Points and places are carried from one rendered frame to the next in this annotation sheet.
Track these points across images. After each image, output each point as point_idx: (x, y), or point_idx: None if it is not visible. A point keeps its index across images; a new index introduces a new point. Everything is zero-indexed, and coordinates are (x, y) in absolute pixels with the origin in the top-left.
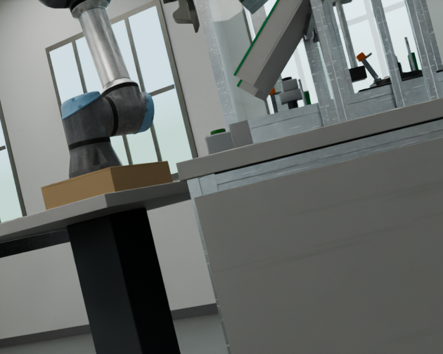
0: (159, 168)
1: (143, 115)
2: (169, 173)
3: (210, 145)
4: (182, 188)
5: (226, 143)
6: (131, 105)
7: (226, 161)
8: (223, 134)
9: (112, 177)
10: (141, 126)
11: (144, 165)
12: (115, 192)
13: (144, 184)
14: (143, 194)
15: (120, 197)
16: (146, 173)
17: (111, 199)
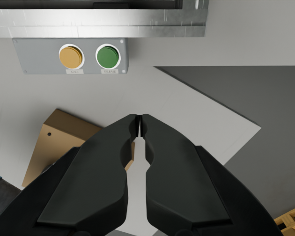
0: (64, 126)
1: None
2: (52, 116)
3: (128, 66)
4: (189, 84)
5: (127, 45)
6: (0, 206)
7: None
8: (126, 48)
9: (134, 154)
10: (1, 176)
11: (85, 139)
12: (253, 122)
13: (97, 131)
14: (229, 108)
15: (248, 119)
16: (87, 134)
17: (255, 122)
